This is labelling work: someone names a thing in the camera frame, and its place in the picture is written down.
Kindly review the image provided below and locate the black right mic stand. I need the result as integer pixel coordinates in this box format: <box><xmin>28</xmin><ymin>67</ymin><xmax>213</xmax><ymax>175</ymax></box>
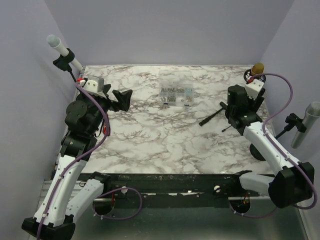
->
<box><xmin>249</xmin><ymin>112</ymin><xmax>307</xmax><ymax>161</ymax></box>

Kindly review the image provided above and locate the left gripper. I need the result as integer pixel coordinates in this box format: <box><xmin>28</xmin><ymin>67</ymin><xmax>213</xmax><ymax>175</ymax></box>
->
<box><xmin>88</xmin><ymin>84</ymin><xmax>133</xmax><ymax>135</ymax></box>

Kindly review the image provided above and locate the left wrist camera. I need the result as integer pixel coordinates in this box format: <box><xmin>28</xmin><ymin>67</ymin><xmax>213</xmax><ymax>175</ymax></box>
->
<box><xmin>83</xmin><ymin>75</ymin><xmax>104</xmax><ymax>94</ymax></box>

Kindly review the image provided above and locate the clear screw organizer box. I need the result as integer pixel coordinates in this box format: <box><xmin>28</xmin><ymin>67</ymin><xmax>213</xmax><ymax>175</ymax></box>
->
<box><xmin>158</xmin><ymin>70</ymin><xmax>195</xmax><ymax>108</ymax></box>

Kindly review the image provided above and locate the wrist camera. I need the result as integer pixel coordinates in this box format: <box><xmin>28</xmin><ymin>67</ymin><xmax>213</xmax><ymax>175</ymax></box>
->
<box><xmin>83</xmin><ymin>75</ymin><xmax>104</xmax><ymax>94</ymax></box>
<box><xmin>245</xmin><ymin>79</ymin><xmax>264</xmax><ymax>100</ymax></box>

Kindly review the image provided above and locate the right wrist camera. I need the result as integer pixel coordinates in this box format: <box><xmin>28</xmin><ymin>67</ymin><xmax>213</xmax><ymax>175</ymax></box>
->
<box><xmin>245</xmin><ymin>79</ymin><xmax>264</xmax><ymax>100</ymax></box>

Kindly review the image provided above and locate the gold microphone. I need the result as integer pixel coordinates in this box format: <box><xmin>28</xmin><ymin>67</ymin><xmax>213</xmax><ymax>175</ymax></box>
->
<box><xmin>250</xmin><ymin>62</ymin><xmax>265</xmax><ymax>76</ymax></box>

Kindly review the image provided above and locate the black round-base mic stand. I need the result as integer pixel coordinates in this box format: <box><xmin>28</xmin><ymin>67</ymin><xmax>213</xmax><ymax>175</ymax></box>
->
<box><xmin>52</xmin><ymin>48</ymin><xmax>77</xmax><ymax>83</ymax></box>

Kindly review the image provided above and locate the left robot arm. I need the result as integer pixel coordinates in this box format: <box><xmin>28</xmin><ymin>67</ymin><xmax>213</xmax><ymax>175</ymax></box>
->
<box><xmin>21</xmin><ymin>84</ymin><xmax>133</xmax><ymax>240</ymax></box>

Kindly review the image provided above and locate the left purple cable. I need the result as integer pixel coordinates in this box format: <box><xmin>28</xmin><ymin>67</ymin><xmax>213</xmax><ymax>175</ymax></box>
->
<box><xmin>36</xmin><ymin>82</ymin><xmax>144</xmax><ymax>240</ymax></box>

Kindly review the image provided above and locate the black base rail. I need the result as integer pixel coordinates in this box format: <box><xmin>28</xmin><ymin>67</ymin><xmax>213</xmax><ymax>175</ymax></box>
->
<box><xmin>77</xmin><ymin>172</ymin><xmax>261</xmax><ymax>210</ymax></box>

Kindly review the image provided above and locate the silver microphone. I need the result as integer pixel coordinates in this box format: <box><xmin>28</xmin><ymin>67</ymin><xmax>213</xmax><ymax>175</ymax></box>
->
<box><xmin>291</xmin><ymin>101</ymin><xmax>320</xmax><ymax>149</ymax></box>

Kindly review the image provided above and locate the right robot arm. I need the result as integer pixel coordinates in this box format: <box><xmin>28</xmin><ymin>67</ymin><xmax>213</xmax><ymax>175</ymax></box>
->
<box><xmin>225</xmin><ymin>84</ymin><xmax>316</xmax><ymax>209</ymax></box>

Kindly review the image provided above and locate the white microphone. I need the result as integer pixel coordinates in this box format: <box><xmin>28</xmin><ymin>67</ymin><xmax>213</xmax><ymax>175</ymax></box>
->
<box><xmin>46</xmin><ymin>34</ymin><xmax>83</xmax><ymax>71</ymax></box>

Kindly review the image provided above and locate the black shock-mount tripod stand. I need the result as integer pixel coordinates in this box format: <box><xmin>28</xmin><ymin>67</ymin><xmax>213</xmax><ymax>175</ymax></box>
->
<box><xmin>199</xmin><ymin>69</ymin><xmax>254</xmax><ymax>127</ymax></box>

